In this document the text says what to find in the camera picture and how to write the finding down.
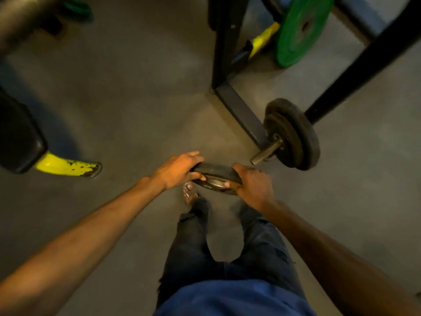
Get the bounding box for person's right forearm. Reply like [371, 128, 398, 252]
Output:
[261, 199, 421, 316]

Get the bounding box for person's blue shirt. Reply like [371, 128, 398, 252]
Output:
[153, 280, 318, 316]

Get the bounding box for small black weight plate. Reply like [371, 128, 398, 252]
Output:
[190, 162, 244, 195]

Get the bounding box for person's dark jeans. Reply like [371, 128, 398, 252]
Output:
[155, 197, 306, 310]

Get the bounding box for steel barbell sleeve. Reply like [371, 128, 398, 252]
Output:
[250, 138, 284, 166]

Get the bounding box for black padded bench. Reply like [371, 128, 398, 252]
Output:
[0, 87, 48, 175]

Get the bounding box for person's left hand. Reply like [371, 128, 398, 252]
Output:
[151, 151, 207, 191]

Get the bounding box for black steel rack frame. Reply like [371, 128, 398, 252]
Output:
[207, 0, 421, 152]

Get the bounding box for yellow bench leg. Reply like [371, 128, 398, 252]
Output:
[34, 151, 102, 178]

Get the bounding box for medium black weight plate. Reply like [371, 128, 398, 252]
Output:
[263, 112, 305, 169]

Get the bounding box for person's foot in sandal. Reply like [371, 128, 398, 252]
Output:
[182, 181, 200, 205]

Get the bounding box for person's left forearm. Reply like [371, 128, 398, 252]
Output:
[0, 176, 165, 316]

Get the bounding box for yellow rack attachment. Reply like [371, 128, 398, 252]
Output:
[232, 22, 281, 64]

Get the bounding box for person's right hand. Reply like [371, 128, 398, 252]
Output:
[225, 163, 275, 211]

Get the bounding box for large black weight plate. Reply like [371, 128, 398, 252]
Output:
[265, 98, 321, 171]

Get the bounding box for green bumper plate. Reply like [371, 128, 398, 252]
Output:
[276, 0, 335, 68]

